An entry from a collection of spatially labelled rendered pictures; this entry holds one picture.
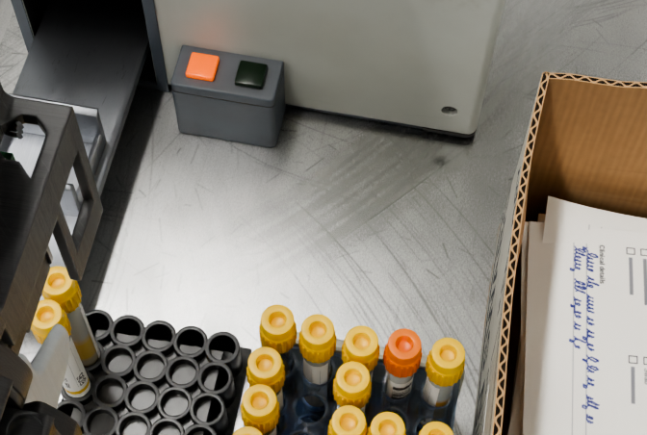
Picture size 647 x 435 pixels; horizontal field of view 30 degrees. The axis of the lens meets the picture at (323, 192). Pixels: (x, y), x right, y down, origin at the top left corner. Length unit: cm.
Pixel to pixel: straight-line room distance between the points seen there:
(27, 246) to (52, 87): 42
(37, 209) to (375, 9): 38
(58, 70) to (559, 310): 31
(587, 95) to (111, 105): 27
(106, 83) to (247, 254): 13
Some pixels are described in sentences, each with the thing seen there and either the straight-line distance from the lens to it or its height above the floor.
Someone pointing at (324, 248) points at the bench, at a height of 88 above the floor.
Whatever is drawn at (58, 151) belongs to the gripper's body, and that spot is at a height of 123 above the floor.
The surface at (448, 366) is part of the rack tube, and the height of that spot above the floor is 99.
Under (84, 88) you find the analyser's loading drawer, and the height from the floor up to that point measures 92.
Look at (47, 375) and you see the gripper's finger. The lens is 37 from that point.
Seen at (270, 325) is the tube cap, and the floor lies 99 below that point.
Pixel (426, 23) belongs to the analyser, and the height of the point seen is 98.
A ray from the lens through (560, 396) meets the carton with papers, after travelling 59.
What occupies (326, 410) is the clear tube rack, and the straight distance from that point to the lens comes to 57.
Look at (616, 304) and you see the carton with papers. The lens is 62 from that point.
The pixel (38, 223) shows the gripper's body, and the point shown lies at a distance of 29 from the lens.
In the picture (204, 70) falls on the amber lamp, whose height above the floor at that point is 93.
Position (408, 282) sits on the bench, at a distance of 68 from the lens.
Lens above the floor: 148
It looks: 60 degrees down
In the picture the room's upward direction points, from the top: 1 degrees clockwise
